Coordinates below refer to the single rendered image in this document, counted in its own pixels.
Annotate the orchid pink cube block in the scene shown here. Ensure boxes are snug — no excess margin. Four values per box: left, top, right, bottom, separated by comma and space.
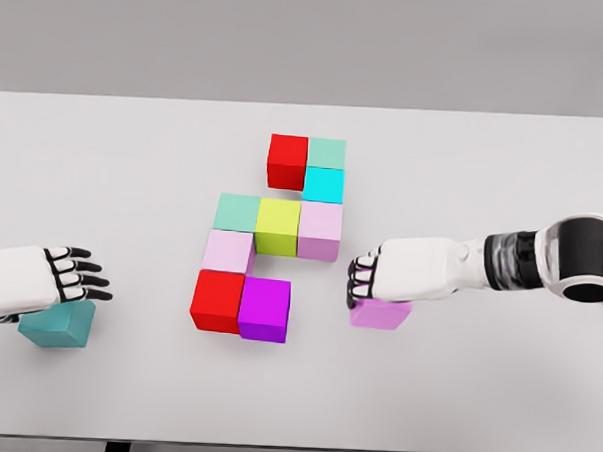
348, 296, 414, 333

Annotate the mint green cube block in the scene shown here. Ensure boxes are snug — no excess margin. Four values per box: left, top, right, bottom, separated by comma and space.
306, 136, 348, 172
212, 191, 263, 234

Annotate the red cube block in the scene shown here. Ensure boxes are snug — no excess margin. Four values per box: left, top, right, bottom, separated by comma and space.
188, 267, 248, 336
265, 132, 310, 192

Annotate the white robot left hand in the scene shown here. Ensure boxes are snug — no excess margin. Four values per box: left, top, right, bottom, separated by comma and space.
0, 243, 116, 330

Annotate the teal cube block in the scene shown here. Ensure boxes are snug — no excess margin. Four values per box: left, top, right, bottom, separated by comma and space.
16, 297, 98, 351

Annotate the light pink cube block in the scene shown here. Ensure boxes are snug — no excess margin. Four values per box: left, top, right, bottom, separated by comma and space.
199, 228, 258, 277
296, 200, 345, 264

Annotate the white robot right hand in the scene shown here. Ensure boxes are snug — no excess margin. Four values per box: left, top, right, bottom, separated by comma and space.
345, 232, 471, 315

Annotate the cyan cube block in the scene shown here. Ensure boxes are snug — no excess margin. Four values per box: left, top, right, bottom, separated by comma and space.
301, 165, 347, 206

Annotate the magenta cube block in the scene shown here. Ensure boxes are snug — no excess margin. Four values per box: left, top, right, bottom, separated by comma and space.
235, 275, 293, 346

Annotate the yellow-green cube block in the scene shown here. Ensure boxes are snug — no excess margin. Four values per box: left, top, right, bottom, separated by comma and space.
252, 197, 304, 259

